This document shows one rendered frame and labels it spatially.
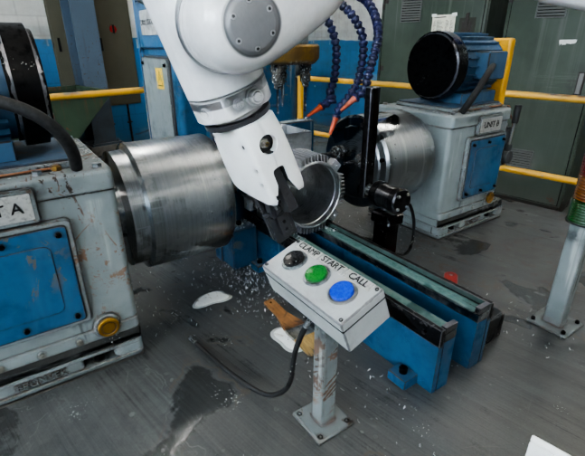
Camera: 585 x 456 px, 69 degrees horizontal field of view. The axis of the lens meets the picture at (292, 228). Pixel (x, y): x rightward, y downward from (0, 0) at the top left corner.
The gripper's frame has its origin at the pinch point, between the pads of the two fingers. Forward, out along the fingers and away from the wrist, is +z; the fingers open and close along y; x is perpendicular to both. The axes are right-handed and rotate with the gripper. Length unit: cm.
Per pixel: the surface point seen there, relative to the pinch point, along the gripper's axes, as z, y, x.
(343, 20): 112, 506, -440
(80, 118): 66, 459, -29
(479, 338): 37.0, -11.2, -22.7
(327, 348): 17.7, -6.1, 2.9
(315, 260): 6.6, -2.3, -1.8
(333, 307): 6.6, -10.6, 2.2
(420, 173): 33, 28, -56
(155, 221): 4.3, 28.5, 9.9
